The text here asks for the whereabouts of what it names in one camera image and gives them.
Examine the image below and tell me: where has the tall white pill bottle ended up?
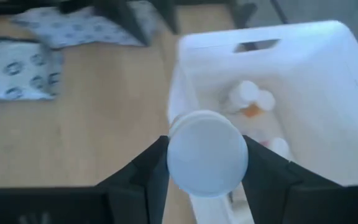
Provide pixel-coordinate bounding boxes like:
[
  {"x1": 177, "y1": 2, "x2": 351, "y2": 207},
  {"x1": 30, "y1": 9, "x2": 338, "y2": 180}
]
[{"x1": 225, "y1": 80, "x2": 260, "y2": 110}]

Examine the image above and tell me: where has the white plastic storage bin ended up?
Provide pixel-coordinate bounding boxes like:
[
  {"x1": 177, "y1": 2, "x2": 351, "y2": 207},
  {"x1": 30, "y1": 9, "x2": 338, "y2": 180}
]
[{"x1": 166, "y1": 20, "x2": 358, "y2": 224}]

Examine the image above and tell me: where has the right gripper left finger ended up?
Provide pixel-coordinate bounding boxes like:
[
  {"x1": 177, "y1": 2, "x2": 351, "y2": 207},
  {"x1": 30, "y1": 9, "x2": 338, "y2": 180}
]
[{"x1": 0, "y1": 135, "x2": 170, "y2": 224}]

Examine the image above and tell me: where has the black metal table frame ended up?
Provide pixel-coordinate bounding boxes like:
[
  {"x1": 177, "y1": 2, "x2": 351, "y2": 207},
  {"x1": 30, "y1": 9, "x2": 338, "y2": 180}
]
[{"x1": 0, "y1": 0, "x2": 259, "y2": 29}]

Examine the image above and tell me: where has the orange pill bottle white cap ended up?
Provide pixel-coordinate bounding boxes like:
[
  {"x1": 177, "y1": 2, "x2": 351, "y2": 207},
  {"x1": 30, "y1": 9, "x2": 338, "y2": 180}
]
[{"x1": 241, "y1": 89, "x2": 276, "y2": 119}]

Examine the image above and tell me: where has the rolled grey patterned pack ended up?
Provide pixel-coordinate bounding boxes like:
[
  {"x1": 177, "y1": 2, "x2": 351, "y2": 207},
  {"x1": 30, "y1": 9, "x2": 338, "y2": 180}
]
[{"x1": 9, "y1": 4, "x2": 164, "y2": 49}]

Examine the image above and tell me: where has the small white pill bottle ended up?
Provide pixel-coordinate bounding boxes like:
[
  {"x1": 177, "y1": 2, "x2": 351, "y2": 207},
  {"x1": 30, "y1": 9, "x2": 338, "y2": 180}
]
[{"x1": 165, "y1": 109, "x2": 249, "y2": 199}]

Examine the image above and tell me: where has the flat grey patterned pack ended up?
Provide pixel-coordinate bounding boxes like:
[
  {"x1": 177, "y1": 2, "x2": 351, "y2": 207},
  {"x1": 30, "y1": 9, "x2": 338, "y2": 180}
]
[{"x1": 0, "y1": 39, "x2": 63, "y2": 102}]

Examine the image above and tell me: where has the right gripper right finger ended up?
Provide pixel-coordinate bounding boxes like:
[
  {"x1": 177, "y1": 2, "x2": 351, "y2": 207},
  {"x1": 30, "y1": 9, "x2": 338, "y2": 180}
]
[{"x1": 242, "y1": 134, "x2": 358, "y2": 224}]

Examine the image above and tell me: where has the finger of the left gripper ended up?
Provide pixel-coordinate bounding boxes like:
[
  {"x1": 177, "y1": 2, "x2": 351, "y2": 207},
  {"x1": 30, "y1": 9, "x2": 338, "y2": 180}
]
[
  {"x1": 96, "y1": 0, "x2": 150, "y2": 47},
  {"x1": 149, "y1": 0, "x2": 180, "y2": 35}
]

